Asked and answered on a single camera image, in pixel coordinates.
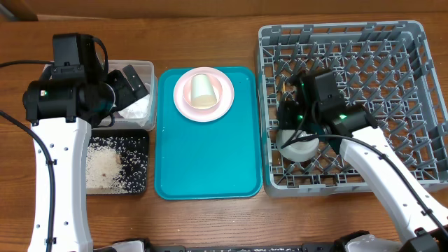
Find white napkin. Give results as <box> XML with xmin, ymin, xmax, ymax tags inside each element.
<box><xmin>118</xmin><ymin>94</ymin><xmax>150</xmax><ymax>119</ymax></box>

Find grey bowl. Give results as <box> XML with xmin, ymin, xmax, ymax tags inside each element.
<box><xmin>276</xmin><ymin>129</ymin><xmax>319</xmax><ymax>162</ymax></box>

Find pink plate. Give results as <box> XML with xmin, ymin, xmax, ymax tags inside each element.
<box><xmin>173</xmin><ymin>67</ymin><xmax>235</xmax><ymax>123</ymax></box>

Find cream paper cup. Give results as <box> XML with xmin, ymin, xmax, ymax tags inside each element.
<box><xmin>190</xmin><ymin>74</ymin><xmax>217</xmax><ymax>109</ymax></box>

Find rice leftovers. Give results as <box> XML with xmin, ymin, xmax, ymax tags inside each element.
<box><xmin>85</xmin><ymin>136</ymin><xmax>148</xmax><ymax>194</ymax></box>

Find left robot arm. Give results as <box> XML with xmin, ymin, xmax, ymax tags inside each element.
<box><xmin>23</xmin><ymin>64</ymin><xmax>119</xmax><ymax>251</ymax></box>

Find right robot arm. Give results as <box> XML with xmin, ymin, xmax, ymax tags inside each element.
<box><xmin>276</xmin><ymin>69</ymin><xmax>447</xmax><ymax>252</ymax></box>

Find grey dishwasher rack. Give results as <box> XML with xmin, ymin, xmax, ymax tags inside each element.
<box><xmin>257</xmin><ymin>20</ymin><xmax>447</xmax><ymax>197</ymax></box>

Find clear plastic bin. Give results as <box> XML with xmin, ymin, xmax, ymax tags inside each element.
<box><xmin>23</xmin><ymin>60</ymin><xmax>157</xmax><ymax>131</ymax></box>

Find black tray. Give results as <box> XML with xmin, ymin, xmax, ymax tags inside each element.
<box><xmin>85</xmin><ymin>129</ymin><xmax>151</xmax><ymax>195</ymax></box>

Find teal serving tray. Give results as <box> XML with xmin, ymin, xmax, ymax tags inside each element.
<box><xmin>154</xmin><ymin>66</ymin><xmax>263</xmax><ymax>200</ymax></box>

